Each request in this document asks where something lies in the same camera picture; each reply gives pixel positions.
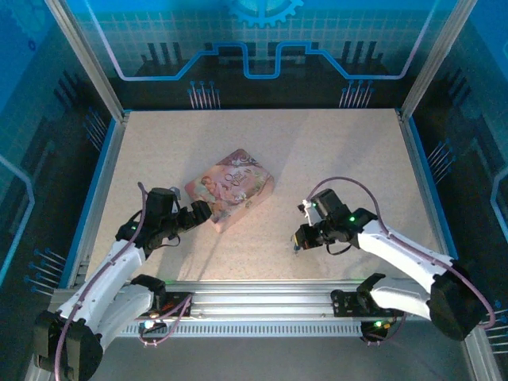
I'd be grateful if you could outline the pink illustrated tin box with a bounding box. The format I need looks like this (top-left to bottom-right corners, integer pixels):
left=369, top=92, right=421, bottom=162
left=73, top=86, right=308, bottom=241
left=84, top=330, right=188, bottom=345
left=184, top=148, right=276, bottom=235

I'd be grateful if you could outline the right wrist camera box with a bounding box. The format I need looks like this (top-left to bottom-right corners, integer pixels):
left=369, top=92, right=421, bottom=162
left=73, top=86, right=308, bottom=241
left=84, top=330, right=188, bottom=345
left=297, top=198, right=323, bottom=226

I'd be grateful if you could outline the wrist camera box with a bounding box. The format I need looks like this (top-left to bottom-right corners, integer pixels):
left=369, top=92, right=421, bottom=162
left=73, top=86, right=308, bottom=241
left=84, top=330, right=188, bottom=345
left=169, top=187, right=183, bottom=216
left=297, top=198, right=323, bottom=226

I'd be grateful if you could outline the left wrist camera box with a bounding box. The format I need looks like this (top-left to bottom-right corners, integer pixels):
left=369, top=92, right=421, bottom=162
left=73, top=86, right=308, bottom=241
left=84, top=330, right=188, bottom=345
left=169, top=187, right=183, bottom=216

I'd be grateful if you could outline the aluminium table side rail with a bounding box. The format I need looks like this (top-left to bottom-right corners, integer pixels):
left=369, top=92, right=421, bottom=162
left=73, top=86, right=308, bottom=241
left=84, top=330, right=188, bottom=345
left=66, top=113, right=131, bottom=287
left=396, top=110, right=457, bottom=263

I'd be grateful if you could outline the aluminium mounting rail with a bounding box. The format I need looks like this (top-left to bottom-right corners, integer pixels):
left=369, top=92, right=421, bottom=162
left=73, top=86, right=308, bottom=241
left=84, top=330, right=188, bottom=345
left=51, top=279, right=475, bottom=318

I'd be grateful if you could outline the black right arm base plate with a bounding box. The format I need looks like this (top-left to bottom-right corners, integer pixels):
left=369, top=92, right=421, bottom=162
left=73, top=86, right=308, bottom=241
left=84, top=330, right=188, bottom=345
left=330, top=288, right=405, bottom=318

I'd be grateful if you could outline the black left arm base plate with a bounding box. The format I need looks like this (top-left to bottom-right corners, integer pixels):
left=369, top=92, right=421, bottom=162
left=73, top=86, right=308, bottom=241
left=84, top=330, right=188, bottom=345
left=134, top=291, right=194, bottom=318

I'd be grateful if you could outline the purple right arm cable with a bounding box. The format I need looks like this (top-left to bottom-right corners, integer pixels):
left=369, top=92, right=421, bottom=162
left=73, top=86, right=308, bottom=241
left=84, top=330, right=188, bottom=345
left=304, top=176, right=497, bottom=345

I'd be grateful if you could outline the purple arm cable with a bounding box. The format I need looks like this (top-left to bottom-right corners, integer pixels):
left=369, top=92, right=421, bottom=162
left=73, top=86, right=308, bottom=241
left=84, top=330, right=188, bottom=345
left=53, top=181, right=194, bottom=381
left=304, top=176, right=497, bottom=345

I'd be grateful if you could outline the slotted cable duct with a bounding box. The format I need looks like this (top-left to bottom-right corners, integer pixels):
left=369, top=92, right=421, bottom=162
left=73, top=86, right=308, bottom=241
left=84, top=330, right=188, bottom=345
left=118, top=321, right=437, bottom=337

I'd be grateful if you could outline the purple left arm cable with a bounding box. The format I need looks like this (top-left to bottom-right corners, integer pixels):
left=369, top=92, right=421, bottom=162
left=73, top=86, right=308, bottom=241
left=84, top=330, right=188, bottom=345
left=53, top=181, right=194, bottom=381

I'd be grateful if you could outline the aluminium frame post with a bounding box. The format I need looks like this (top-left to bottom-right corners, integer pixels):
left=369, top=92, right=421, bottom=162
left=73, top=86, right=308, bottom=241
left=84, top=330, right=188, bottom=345
left=398, top=0, right=480, bottom=122
left=44, top=0, right=132, bottom=121

